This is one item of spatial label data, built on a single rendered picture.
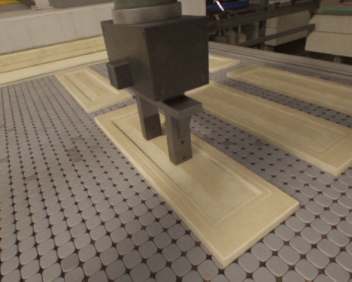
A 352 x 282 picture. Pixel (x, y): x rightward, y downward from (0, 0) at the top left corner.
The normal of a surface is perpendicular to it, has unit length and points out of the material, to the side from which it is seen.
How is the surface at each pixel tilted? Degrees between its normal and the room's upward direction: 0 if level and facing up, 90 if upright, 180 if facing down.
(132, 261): 0
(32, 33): 90
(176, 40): 90
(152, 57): 90
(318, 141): 11
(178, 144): 90
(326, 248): 0
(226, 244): 0
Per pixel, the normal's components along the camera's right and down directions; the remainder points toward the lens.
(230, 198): 0.01, -0.77
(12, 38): 0.55, 0.38
